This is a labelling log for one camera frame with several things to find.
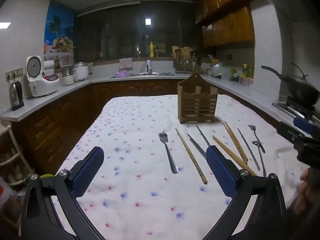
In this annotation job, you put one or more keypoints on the person's right hand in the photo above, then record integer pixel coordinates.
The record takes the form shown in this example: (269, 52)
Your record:
(302, 197)

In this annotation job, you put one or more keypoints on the wooden utensil holder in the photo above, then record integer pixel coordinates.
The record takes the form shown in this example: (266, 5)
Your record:
(197, 105)

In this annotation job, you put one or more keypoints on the wooden lower cabinets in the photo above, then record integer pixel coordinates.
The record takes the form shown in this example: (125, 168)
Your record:
(50, 130)

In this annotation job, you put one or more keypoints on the paper towel roll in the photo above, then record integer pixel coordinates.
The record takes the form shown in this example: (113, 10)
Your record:
(51, 65)

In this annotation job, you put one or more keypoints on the white shelf rack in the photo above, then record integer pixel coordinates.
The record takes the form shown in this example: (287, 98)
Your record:
(6, 161)

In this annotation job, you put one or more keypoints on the cooking oil bottle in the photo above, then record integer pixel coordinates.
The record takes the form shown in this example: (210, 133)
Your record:
(246, 70)

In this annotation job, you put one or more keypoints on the kitchen faucet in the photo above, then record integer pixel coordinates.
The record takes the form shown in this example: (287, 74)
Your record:
(148, 66)

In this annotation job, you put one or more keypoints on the gas stove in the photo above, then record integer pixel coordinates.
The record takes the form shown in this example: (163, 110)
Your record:
(290, 108)

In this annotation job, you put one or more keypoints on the row of spice jars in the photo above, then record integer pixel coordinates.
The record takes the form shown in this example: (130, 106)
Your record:
(246, 81)

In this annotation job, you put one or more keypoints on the steel electric kettle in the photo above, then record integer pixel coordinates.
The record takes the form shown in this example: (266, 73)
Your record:
(15, 96)

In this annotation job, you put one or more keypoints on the wooden chopstick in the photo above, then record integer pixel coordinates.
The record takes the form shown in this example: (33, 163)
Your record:
(191, 156)
(228, 150)
(237, 140)
(233, 156)

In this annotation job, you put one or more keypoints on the white and red rice cooker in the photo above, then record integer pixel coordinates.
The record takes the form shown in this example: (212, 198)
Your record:
(41, 85)

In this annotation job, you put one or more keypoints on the small metal spork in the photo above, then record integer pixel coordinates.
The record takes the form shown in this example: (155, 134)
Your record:
(257, 138)

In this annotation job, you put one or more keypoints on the dark wall switch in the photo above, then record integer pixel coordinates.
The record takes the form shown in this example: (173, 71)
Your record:
(229, 57)

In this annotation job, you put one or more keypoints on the wooden upper cabinets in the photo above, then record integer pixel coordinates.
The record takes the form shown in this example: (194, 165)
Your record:
(225, 12)

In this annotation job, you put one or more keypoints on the metal pot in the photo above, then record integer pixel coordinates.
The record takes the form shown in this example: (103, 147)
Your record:
(215, 69)

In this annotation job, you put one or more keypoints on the wooden cabinets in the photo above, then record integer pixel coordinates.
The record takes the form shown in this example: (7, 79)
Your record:
(225, 12)
(50, 130)

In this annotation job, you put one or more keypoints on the wall socket strip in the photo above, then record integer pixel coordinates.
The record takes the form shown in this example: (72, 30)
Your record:
(13, 74)

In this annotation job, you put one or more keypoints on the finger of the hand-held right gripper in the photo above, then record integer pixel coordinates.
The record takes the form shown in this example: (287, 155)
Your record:
(290, 132)
(303, 125)

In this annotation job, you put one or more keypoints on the white floral tablecloth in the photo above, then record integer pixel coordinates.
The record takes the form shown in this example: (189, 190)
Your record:
(140, 155)

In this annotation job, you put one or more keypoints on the pink dish cloth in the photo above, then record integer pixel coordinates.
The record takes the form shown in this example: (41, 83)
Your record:
(125, 64)

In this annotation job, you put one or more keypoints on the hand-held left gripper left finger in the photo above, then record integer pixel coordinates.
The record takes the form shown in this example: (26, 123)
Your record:
(87, 172)

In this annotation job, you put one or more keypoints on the black wok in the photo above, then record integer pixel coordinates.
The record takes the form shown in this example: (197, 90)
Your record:
(300, 87)

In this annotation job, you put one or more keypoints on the steel sink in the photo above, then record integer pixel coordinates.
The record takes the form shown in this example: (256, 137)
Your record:
(155, 74)

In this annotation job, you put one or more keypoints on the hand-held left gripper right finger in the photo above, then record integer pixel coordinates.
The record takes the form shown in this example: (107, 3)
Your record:
(222, 172)

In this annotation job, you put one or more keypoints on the metal spoon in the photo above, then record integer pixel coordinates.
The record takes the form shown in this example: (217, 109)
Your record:
(261, 157)

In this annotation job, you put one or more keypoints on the metal fork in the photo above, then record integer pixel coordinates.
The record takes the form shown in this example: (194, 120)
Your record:
(168, 150)

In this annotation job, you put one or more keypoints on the yellow bowl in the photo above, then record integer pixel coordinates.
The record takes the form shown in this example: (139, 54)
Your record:
(233, 74)

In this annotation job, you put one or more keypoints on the dark kitchen window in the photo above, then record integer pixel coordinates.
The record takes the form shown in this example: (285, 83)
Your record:
(112, 30)

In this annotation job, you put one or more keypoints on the white round rice cooker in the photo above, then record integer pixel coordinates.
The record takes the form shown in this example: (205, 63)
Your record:
(81, 72)

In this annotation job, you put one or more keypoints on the dish rack with utensils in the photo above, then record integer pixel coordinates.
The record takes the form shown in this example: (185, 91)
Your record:
(185, 65)

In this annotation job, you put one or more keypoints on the clear plastic container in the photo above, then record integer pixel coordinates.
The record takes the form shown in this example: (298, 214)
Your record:
(225, 74)

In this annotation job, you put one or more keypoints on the dark bottle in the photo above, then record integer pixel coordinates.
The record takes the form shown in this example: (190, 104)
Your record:
(157, 52)

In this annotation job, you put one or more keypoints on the tropical fruit wall poster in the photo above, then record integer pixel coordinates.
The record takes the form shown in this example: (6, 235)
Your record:
(58, 32)

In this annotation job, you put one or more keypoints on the wooden cutting board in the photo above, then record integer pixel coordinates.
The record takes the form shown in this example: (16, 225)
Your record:
(181, 50)

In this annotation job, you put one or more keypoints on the white kitchen countertop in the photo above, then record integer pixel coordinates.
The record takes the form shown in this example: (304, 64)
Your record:
(237, 90)

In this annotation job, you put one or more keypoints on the yellow detergent bottle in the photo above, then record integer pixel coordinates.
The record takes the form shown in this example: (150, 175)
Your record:
(151, 50)

